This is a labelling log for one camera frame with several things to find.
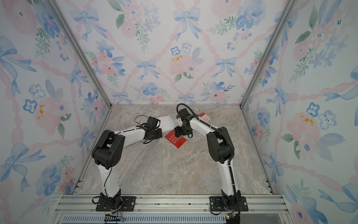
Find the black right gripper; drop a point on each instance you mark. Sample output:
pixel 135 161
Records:
pixel 178 132

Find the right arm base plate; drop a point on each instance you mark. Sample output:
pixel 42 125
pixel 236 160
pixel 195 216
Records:
pixel 221 204

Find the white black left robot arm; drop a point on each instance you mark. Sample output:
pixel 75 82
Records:
pixel 109 148

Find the red and cream card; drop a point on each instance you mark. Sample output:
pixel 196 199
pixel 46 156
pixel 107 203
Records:
pixel 204 117

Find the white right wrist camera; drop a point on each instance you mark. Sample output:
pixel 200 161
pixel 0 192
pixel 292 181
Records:
pixel 179 121

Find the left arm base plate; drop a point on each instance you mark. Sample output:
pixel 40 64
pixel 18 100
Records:
pixel 116 203

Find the aluminium corner post right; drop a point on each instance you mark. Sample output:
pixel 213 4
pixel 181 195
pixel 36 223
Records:
pixel 287 11

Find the red money card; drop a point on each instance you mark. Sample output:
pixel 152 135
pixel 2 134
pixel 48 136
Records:
pixel 176 141

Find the aluminium corner post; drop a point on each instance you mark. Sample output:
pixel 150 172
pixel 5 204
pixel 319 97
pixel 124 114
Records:
pixel 287 11
pixel 59 16

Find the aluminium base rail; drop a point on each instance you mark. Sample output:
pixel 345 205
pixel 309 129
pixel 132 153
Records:
pixel 171 209

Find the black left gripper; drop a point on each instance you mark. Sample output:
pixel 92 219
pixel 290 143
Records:
pixel 160 134

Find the aluminium corner post left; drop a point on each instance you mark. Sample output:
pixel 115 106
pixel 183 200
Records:
pixel 59 16

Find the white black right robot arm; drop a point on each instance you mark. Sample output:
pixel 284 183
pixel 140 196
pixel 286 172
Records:
pixel 220 147

